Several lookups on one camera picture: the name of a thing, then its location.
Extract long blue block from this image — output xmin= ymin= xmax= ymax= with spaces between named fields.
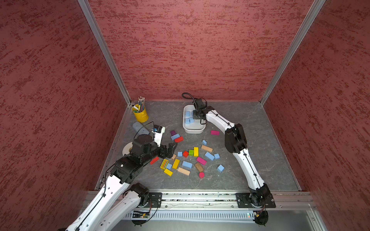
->
xmin=205 ymin=152 xmax=215 ymax=161
xmin=171 ymin=134 xmax=180 ymax=141

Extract white plastic tub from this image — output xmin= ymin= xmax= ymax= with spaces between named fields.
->
xmin=183 ymin=105 xmax=206 ymax=134

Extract blue cube lowest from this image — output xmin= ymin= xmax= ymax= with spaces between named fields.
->
xmin=217 ymin=165 xmax=225 ymax=172

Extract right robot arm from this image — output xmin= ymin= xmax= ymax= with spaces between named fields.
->
xmin=192 ymin=106 xmax=272 ymax=208

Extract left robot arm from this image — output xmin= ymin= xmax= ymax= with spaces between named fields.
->
xmin=66 ymin=134 xmax=178 ymax=231

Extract red long block upper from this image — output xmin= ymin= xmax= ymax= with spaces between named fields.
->
xmin=174 ymin=137 xmax=184 ymax=143

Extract red block left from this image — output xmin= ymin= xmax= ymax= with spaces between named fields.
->
xmin=150 ymin=157 xmax=159 ymax=165

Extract striped yellow block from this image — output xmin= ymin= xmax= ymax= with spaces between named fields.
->
xmin=160 ymin=159 xmax=169 ymax=170

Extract yellow long block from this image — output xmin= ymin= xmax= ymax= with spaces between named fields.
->
xmin=172 ymin=159 xmax=180 ymax=169

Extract yellow block bottom left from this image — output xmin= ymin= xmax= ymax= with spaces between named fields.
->
xmin=164 ymin=169 xmax=173 ymax=176

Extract yellow upright block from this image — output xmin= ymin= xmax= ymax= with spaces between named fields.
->
xmin=193 ymin=147 xmax=199 ymax=157

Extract magenta block top right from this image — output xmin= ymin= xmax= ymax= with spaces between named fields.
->
xmin=211 ymin=131 xmax=220 ymax=136

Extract magenta block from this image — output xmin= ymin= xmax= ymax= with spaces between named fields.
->
xmin=196 ymin=157 xmax=207 ymax=166
xmin=211 ymin=131 xmax=220 ymax=136

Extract tan long block bottom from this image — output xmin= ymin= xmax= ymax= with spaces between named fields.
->
xmin=177 ymin=167 xmax=190 ymax=176

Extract magenta block centre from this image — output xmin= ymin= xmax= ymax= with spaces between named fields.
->
xmin=196 ymin=157 xmax=207 ymax=166

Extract dark wood block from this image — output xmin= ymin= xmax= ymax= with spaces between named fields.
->
xmin=195 ymin=163 xmax=204 ymax=172

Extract tan block right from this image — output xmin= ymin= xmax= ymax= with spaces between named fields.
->
xmin=201 ymin=145 xmax=213 ymax=153

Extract tape roll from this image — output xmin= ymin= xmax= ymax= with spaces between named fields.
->
xmin=122 ymin=142 xmax=133 ymax=156

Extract grey glasses case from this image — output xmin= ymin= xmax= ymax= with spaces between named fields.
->
xmin=133 ymin=122 xmax=149 ymax=136

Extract yellow pencil bucket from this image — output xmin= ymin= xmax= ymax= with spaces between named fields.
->
xmin=132 ymin=105 xmax=149 ymax=123

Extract pencils in bucket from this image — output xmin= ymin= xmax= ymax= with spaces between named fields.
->
xmin=132 ymin=96 xmax=145 ymax=113

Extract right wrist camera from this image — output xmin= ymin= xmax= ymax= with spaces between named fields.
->
xmin=194 ymin=98 xmax=207 ymax=110

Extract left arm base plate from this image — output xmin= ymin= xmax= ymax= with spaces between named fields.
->
xmin=144 ymin=192 xmax=163 ymax=208

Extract aluminium front rail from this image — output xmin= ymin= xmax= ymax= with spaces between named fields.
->
xmin=153 ymin=190 xmax=317 ymax=211

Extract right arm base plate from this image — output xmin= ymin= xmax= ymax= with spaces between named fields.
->
xmin=235 ymin=193 xmax=276 ymax=209

